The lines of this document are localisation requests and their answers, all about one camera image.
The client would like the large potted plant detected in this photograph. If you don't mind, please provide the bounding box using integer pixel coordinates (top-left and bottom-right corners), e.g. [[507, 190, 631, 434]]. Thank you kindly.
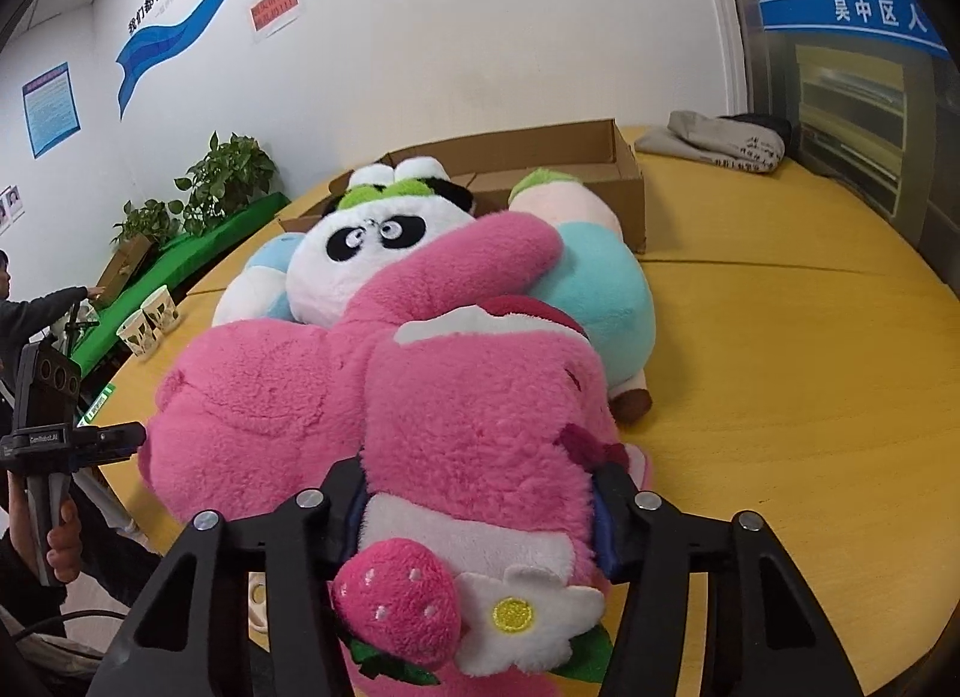
[[174, 131, 277, 233]]

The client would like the pink plush toy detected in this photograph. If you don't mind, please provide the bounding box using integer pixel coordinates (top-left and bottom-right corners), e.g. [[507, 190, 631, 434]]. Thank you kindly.
[[139, 211, 655, 697]]

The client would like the patterned paper cup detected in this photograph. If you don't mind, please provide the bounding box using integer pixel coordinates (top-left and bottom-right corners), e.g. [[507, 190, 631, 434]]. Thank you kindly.
[[141, 286, 181, 334], [116, 312, 162, 358]]

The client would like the person's left forearm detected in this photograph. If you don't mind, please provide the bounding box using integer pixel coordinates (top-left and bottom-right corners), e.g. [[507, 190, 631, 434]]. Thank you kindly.
[[0, 526, 55, 668]]

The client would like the green covered bench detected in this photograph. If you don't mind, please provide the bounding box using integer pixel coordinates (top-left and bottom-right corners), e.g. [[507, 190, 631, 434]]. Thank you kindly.
[[52, 192, 292, 379]]

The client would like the red wall notice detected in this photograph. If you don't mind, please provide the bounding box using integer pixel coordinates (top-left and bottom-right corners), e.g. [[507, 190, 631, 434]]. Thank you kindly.
[[247, 0, 308, 38]]

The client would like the panda plush toy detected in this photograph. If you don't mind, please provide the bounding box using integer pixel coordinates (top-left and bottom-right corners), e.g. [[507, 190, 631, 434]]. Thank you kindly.
[[212, 157, 658, 428]]

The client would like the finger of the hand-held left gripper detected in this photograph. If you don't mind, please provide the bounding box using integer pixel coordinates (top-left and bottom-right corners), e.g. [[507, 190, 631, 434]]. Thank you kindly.
[[73, 421, 148, 471]]

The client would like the small potted plant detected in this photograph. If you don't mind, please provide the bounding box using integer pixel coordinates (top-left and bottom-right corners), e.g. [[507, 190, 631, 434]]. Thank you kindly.
[[111, 198, 185, 248]]

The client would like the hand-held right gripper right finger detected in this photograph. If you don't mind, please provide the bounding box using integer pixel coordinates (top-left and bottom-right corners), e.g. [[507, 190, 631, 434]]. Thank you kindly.
[[591, 462, 863, 697]]

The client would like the blue wall poster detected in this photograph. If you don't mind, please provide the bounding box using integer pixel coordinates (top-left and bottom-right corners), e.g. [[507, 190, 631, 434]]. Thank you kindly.
[[21, 61, 81, 159]]

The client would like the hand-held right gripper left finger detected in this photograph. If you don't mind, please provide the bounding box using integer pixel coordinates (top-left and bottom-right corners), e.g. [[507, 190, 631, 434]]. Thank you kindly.
[[90, 457, 370, 697]]

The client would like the folded grey cloth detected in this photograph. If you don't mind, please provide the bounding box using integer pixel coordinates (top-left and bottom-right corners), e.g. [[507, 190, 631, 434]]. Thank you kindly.
[[636, 110, 787, 177]]

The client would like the person's left hand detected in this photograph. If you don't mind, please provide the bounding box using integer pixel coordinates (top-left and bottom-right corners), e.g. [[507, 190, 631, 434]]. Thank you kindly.
[[46, 497, 82, 585]]

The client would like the large cardboard box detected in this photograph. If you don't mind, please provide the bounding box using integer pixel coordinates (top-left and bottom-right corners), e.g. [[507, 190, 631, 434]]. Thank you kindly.
[[276, 118, 647, 254]]

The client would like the small cardboard box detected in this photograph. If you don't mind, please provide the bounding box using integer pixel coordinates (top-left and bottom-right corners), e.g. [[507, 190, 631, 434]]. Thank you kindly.
[[94, 233, 157, 308]]

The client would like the blue door sign band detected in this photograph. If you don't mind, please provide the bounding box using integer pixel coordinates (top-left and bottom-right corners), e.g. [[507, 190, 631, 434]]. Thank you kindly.
[[757, 0, 950, 60]]

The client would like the white plastic object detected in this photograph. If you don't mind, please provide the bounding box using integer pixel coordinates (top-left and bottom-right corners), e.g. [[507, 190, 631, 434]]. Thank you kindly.
[[246, 573, 272, 630]]

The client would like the blue wave wall decal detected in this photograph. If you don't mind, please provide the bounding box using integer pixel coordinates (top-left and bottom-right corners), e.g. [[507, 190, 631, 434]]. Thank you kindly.
[[115, 0, 361, 120]]

